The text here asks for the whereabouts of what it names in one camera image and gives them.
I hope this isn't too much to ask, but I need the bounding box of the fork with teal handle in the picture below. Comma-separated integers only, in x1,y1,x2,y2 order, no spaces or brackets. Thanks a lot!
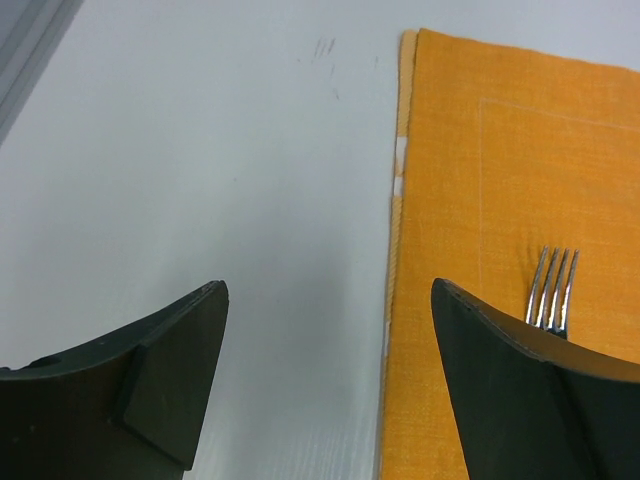
525,246,580,340

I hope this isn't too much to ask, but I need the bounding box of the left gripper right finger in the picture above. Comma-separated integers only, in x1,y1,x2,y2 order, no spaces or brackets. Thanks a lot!
431,278,639,479

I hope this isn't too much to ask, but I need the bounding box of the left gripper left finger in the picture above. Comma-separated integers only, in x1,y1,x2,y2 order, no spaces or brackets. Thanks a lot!
1,281,229,479

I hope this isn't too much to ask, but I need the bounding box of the orange Mickey Mouse placemat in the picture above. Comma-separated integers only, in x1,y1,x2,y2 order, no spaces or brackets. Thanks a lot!
380,29,639,479

